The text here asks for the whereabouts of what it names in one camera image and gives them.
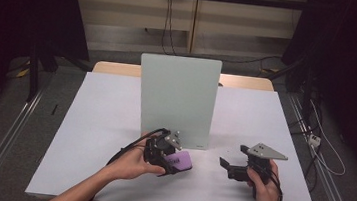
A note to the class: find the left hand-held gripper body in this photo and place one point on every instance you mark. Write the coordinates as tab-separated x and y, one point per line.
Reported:
159	149

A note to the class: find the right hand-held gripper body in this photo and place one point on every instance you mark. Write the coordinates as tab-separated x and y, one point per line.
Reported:
257	162

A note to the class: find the pink whiteboard eraser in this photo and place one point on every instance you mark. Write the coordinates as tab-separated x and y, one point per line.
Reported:
180	161

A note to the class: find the person's right hand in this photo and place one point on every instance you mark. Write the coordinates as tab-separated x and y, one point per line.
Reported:
265	191

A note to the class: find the person's left hand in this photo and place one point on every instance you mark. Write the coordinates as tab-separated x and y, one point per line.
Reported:
133	164

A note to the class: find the standing glass whiteboard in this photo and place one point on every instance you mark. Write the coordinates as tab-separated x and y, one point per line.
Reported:
173	96

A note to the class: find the white power strip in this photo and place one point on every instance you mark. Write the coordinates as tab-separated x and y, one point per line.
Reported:
314	140

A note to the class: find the white table cover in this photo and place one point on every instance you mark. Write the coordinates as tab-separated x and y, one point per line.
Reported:
98	112

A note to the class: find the black metal stand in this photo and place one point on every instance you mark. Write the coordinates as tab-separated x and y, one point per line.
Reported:
33	72
306	90

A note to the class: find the wooden table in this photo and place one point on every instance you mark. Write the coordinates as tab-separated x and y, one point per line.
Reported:
116	69

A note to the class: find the small black stick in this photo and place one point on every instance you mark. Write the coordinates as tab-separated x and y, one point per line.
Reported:
54	109

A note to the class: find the metal floor rail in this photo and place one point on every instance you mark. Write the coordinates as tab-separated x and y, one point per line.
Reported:
4	142
331	190

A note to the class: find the yellow vertical post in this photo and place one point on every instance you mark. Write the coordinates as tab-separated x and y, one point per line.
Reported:
193	21

